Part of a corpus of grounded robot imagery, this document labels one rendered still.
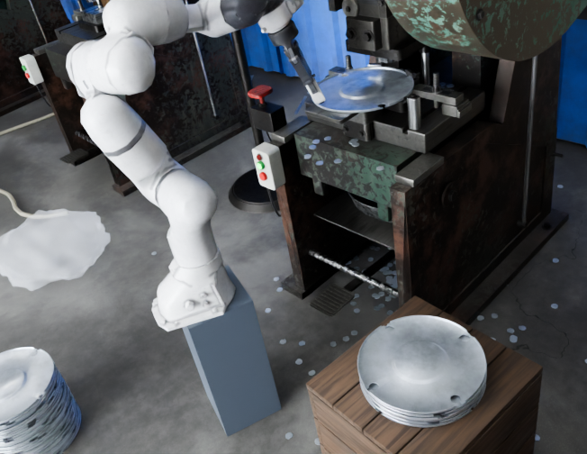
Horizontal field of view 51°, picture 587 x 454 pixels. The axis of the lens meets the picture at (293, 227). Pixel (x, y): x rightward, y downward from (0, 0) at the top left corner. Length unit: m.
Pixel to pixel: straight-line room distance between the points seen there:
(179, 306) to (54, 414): 0.60
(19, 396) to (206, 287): 0.69
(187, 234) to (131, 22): 0.48
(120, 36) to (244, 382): 0.99
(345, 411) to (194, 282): 0.48
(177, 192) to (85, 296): 1.28
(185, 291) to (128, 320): 0.86
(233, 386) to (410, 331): 0.54
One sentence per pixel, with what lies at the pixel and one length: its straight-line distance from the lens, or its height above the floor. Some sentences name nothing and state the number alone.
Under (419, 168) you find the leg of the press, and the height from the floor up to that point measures 0.64.
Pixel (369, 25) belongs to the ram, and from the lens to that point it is 1.73.
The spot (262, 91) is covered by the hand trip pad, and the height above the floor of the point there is 0.76.
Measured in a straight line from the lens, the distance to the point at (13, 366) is 2.10.
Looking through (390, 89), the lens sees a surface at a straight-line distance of 1.79.
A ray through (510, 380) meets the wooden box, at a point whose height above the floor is 0.35.
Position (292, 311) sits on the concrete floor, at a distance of 2.23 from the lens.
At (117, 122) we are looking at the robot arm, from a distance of 1.32.
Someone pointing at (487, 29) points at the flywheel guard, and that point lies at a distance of 1.34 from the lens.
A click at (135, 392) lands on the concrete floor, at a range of 2.15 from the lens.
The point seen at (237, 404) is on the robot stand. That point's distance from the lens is 1.85.
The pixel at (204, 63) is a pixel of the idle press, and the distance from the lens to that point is 3.32.
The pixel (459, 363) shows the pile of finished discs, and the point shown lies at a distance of 1.49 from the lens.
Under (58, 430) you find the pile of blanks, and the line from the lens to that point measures 2.05.
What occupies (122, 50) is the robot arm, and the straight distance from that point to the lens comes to 1.26.
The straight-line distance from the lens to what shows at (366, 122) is 1.78.
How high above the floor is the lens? 1.52
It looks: 35 degrees down
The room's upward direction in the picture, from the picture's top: 11 degrees counter-clockwise
